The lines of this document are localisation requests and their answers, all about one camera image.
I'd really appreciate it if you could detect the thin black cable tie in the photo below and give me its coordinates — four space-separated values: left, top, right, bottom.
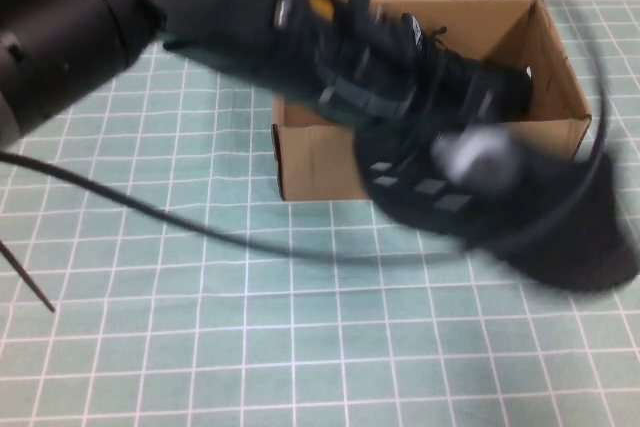
0 240 56 313

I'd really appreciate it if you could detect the green white checked tablecloth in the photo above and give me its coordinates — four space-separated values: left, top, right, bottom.
0 0 640 427

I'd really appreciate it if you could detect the brown cardboard shoe box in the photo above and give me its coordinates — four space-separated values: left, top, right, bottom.
271 0 593 202

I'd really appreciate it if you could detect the thick black cable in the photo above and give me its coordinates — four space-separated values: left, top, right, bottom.
0 0 612 261

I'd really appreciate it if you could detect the black knit sneaker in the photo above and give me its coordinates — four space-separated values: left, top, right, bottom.
399 11 534 123
352 116 639 293

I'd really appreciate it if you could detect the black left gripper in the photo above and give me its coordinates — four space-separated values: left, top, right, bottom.
312 0 431 121

